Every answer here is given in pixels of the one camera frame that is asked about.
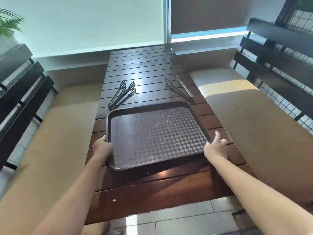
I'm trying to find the person's right hand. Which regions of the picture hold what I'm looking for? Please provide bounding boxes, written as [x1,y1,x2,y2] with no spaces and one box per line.
[203,131,228,161]

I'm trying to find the person's right forearm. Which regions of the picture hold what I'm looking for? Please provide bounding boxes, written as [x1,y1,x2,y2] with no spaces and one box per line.
[207,156,313,235]

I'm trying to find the metal serving tongs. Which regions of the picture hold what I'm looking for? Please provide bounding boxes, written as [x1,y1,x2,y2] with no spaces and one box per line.
[108,80,127,107]
[111,81,136,110]
[165,73,194,98]

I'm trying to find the brown roller window blind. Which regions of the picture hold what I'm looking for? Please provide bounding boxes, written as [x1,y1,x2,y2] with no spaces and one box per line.
[171,0,287,35]

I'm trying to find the green potted plant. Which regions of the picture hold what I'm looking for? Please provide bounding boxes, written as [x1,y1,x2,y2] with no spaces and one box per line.
[0,8,25,38]

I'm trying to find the person's left forearm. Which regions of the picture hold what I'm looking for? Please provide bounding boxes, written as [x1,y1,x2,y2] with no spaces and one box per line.
[29,154,108,235]

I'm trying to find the beige bench seat cushion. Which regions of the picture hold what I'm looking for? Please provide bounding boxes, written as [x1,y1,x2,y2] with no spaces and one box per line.
[189,68,313,201]
[0,82,108,235]

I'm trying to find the black slatted bench backrest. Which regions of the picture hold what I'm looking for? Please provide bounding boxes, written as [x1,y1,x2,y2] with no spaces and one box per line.
[233,18,313,125]
[0,43,55,171]

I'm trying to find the black wire mesh panel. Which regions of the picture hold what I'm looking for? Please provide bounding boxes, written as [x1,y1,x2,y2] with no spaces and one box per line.
[253,0,313,136]

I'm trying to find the white roller window blind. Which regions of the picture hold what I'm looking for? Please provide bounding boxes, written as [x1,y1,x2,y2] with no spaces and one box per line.
[0,0,164,58]

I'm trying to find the person's left hand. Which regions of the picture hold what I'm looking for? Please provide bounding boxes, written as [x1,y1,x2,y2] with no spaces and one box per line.
[91,135,114,160]

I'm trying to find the dark brown checkered serving tray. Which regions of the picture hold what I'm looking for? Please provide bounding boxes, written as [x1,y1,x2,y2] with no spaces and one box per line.
[106,101,213,172]

